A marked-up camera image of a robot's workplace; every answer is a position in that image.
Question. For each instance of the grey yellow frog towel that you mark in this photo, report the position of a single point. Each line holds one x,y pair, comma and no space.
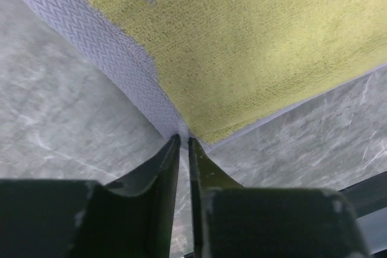
215,69

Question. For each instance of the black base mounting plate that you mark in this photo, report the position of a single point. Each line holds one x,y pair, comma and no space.
368,195

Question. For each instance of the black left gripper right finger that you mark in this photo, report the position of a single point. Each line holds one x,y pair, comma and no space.
230,220

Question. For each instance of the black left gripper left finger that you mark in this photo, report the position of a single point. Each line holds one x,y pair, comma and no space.
131,216

